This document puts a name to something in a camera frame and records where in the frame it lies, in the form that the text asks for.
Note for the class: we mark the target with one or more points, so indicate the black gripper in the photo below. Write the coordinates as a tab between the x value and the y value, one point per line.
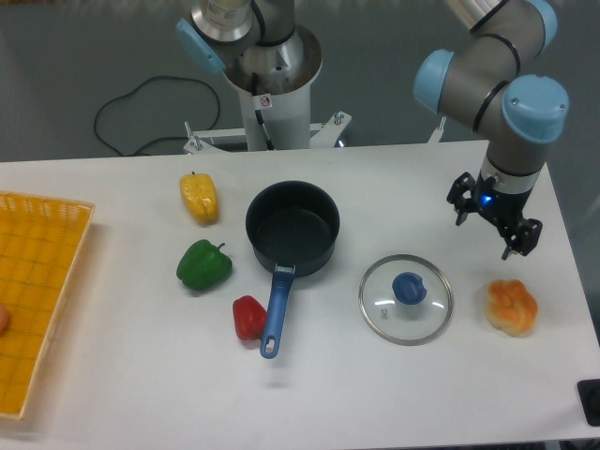
499	198

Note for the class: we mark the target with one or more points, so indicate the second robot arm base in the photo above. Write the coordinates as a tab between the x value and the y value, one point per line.
218	32

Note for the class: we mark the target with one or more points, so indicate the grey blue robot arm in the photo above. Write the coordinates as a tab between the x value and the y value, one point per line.
520	116

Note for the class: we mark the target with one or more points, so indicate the braided bread roll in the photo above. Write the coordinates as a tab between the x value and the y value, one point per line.
510	307

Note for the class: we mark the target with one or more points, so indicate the glass lid blue knob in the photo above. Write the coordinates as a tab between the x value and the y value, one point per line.
406	299

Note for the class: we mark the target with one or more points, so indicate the black corner device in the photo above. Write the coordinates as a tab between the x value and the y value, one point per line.
589	395

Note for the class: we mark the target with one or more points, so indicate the dark blue saucepan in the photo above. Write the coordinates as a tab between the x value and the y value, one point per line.
293	227

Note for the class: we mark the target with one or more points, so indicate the red bell pepper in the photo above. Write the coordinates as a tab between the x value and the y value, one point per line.
249	318

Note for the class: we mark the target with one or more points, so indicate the green bell pepper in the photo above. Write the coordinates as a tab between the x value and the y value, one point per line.
204	266

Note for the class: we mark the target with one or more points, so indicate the yellow bell pepper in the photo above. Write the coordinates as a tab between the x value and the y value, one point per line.
200	198

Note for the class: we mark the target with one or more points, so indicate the yellow wicker basket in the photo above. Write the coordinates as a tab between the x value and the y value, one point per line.
41	238

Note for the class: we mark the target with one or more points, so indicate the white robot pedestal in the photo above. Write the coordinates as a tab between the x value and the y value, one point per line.
273	84

